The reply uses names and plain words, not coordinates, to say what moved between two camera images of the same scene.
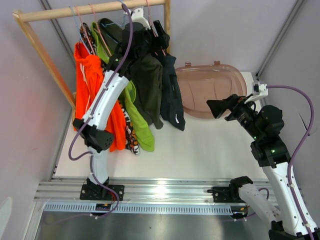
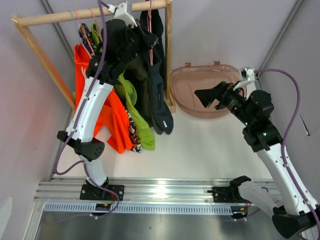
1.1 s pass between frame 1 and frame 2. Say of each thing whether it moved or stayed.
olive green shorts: stayed
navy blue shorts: moved
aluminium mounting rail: stayed
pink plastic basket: stayed
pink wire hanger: moved
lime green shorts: stayed
